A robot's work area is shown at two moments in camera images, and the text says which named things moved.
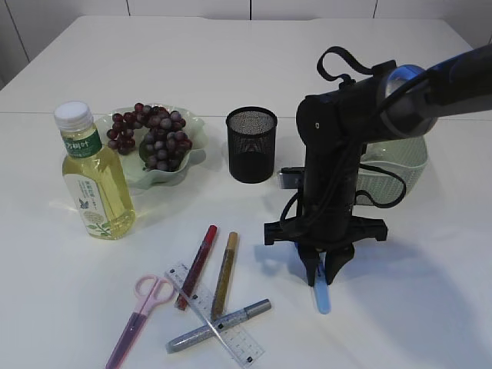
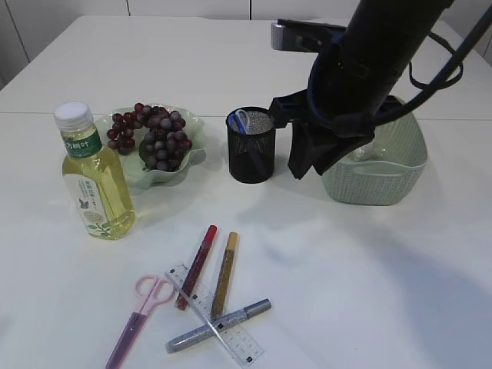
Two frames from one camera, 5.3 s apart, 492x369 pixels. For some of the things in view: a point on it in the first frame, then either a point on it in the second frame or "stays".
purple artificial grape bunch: x=164 y=144 stays
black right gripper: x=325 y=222 → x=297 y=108
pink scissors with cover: x=149 y=291 stays
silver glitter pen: x=178 y=343 stays
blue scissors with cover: x=322 y=290 → x=239 y=121
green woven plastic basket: x=406 y=157 stays
